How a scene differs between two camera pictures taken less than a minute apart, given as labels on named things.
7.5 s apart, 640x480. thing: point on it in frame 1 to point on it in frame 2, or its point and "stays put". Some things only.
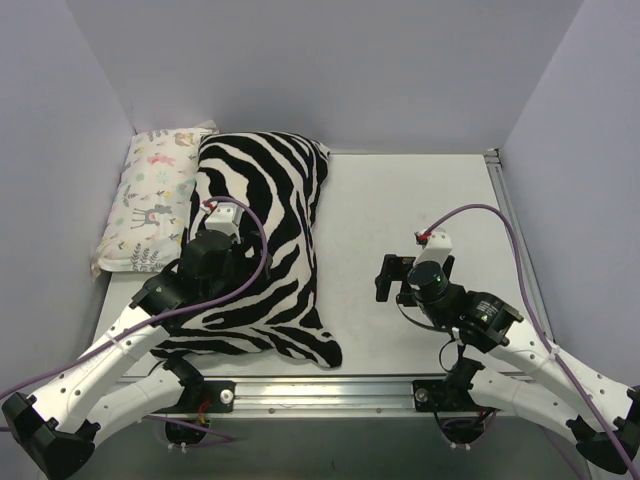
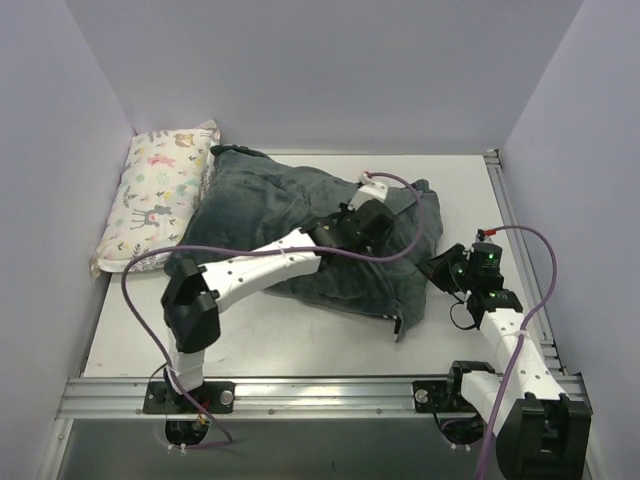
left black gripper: x=261 y=255 to x=351 y=220
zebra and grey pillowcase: x=277 y=310 to x=240 y=199
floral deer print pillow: x=145 y=227 stays put
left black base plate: x=220 y=392 stays put
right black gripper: x=388 y=275 to x=445 y=266
